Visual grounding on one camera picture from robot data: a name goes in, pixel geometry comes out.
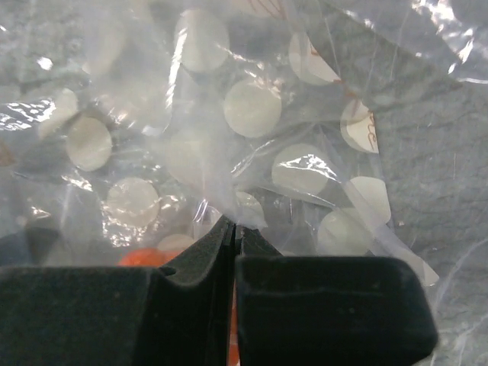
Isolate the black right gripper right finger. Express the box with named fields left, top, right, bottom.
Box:
left=235, top=229, right=438, bottom=365

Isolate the clear red-zip bag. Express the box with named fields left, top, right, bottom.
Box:
left=328, top=1, right=487, bottom=85

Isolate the polka dot zip bag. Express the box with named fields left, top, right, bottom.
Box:
left=1, top=1, right=438, bottom=286

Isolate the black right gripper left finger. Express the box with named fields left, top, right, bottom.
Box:
left=1, top=217, right=235, bottom=365

